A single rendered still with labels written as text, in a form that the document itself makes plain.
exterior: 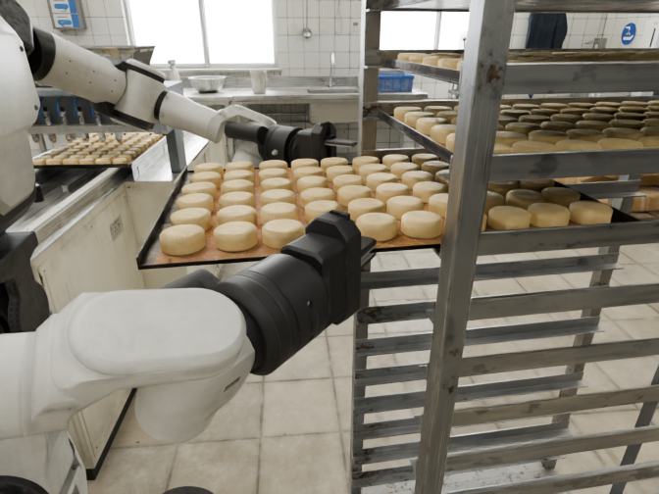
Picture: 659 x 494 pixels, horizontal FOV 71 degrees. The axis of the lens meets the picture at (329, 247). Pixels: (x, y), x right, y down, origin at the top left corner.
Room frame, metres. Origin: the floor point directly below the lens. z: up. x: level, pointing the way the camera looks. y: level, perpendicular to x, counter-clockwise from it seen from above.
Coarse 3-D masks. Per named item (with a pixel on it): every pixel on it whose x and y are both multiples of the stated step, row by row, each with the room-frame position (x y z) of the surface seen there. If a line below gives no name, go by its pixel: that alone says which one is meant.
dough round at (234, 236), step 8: (224, 224) 0.50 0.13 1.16; (232, 224) 0.50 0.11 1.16; (240, 224) 0.50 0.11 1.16; (248, 224) 0.50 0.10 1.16; (216, 232) 0.48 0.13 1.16; (224, 232) 0.48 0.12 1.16; (232, 232) 0.48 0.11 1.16; (240, 232) 0.48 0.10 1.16; (248, 232) 0.48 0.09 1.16; (256, 232) 0.49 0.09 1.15; (216, 240) 0.48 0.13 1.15; (224, 240) 0.47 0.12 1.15; (232, 240) 0.47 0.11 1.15; (240, 240) 0.47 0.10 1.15; (248, 240) 0.48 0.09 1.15; (256, 240) 0.49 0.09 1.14; (224, 248) 0.47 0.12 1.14; (232, 248) 0.47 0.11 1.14; (240, 248) 0.47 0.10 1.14; (248, 248) 0.48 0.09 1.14
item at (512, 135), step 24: (408, 120) 0.77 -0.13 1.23; (432, 120) 0.72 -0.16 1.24; (456, 120) 0.72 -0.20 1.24; (504, 120) 0.72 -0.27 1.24; (528, 120) 0.73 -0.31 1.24; (552, 120) 0.76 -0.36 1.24; (576, 120) 0.73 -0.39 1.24; (600, 120) 0.74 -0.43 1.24; (624, 120) 0.72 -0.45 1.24; (648, 120) 0.72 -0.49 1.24; (504, 144) 0.59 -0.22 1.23; (528, 144) 0.55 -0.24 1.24; (552, 144) 0.55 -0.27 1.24; (576, 144) 0.55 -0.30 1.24; (600, 144) 0.56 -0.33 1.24; (624, 144) 0.55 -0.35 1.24; (648, 144) 0.56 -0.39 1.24
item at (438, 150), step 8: (384, 120) 0.83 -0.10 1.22; (392, 120) 0.78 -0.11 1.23; (400, 128) 0.74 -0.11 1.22; (408, 128) 0.70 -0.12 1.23; (408, 136) 0.70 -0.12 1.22; (416, 136) 0.67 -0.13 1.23; (424, 136) 0.63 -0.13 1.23; (424, 144) 0.63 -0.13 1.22; (432, 144) 0.60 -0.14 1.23; (432, 152) 0.60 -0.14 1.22; (440, 152) 0.57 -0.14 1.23; (448, 152) 0.55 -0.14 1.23; (448, 160) 0.55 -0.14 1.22
